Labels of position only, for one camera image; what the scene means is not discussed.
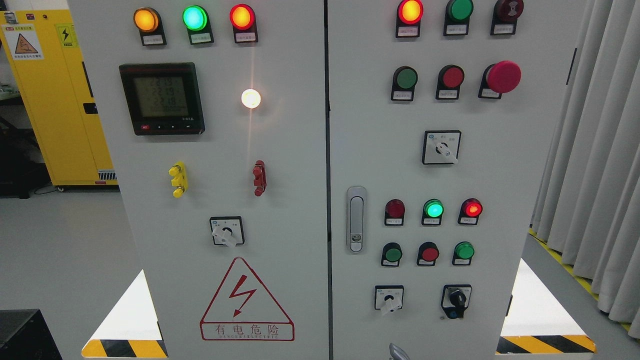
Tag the lower green push button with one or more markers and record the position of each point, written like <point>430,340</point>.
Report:
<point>391,255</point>

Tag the green push button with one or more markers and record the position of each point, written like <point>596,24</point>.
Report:
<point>391,255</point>
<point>403,84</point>

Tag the lower red push button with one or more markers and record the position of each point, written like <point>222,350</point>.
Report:
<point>427,254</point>

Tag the red push button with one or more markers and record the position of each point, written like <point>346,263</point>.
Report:
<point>450,79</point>
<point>427,254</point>

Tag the upper green push button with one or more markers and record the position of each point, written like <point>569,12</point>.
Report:
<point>403,84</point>

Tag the upper red push button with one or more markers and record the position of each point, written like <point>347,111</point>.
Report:
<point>450,79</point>

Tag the red mushroom emergency stop button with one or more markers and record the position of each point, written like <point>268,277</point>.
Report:
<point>498,79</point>

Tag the red test terminal block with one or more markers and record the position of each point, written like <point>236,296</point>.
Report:
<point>259,178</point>

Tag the dark red unlit lamp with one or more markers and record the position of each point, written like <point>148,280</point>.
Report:
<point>394,213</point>

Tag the white lit indicator lamp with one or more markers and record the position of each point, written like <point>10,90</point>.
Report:
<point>251,98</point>

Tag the green lit middle lamp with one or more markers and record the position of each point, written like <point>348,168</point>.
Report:
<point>432,213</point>

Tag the left grey cabinet door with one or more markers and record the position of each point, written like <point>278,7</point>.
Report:
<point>286,227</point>

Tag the grey cabinet door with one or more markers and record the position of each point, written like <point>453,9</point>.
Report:
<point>377,143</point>
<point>286,227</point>

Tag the right grey cabinet door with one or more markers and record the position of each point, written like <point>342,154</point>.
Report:
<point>377,143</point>

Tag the yellow test terminal block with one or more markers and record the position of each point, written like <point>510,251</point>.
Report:
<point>179,179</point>

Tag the red high voltage warning sticker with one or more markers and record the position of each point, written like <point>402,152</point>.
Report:
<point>243,309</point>

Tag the red lit middle lamp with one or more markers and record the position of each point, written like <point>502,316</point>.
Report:
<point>470,212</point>

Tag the red lit lamp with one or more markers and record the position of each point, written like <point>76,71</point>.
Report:
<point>408,19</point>
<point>470,212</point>

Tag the lower green indicator lamp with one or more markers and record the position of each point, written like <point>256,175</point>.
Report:
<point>463,254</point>

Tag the green indicator lamp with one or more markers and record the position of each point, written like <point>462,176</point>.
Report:
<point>463,254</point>
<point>198,26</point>

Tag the black digital power meter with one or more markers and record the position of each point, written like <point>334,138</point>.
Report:
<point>163,99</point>

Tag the red indicator lamp top left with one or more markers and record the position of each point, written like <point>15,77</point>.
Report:
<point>244,24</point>

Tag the red lit lamp top right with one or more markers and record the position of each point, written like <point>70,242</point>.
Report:
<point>408,19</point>

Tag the green indicator lamp top left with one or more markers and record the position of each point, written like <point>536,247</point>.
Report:
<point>198,26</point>

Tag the green unlit lamp top right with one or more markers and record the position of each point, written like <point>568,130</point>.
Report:
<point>457,17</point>

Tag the yellow indicator lamp top left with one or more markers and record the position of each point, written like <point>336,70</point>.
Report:
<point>150,27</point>

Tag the dark red buzzer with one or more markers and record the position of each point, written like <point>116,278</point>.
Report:
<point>505,17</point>

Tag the grey curtain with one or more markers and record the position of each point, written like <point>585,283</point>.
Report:
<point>587,208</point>

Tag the left black yellow hazard tape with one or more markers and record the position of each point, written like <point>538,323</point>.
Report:
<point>124,349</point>

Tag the black yellow hazard tape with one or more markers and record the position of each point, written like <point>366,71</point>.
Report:
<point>124,349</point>
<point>546,344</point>

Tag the right black yellow hazard tape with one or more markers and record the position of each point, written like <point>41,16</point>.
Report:
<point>546,344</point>

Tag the yellow safety storage cabinet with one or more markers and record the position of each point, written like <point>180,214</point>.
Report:
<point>47,62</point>

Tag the black box bottom left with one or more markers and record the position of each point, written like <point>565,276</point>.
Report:
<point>24,335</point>

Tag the silver door handle lock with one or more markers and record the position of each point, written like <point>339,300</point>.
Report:
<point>356,201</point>

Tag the left door white selector switch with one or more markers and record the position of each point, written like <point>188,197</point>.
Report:
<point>227,231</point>

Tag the upper right white selector switch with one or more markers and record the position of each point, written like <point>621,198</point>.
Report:
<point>441,147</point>

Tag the lower white selector switch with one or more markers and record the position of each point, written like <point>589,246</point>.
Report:
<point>388,298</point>

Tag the black key selector switch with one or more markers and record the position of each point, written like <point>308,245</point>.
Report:
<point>455,300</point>

